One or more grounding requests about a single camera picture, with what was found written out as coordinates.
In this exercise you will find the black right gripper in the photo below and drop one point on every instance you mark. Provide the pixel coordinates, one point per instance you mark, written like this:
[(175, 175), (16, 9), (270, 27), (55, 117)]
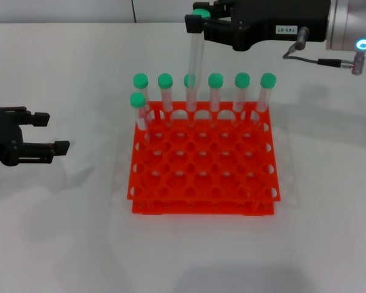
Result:
[(262, 21)]

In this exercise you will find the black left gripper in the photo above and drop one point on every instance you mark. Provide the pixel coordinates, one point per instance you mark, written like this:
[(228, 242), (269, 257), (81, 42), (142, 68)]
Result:
[(1, 137)]

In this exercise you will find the clear tube with green cap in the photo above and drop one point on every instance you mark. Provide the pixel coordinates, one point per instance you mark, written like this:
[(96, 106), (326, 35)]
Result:
[(191, 103), (196, 55), (215, 81), (165, 81), (242, 80), (137, 100), (268, 81), (141, 81)]

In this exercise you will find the orange test tube rack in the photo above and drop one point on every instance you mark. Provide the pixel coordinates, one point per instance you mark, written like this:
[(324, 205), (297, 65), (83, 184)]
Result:
[(205, 166)]

